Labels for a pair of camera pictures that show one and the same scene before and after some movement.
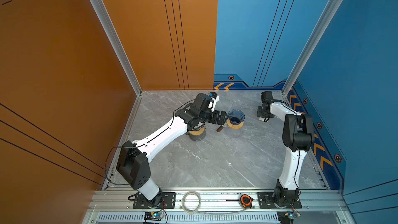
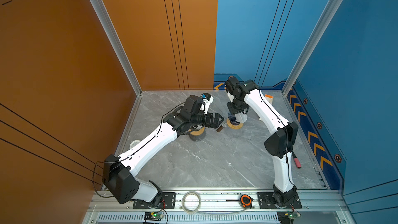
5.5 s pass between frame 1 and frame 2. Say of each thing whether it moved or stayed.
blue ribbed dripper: stayed
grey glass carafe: stayed
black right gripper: moved
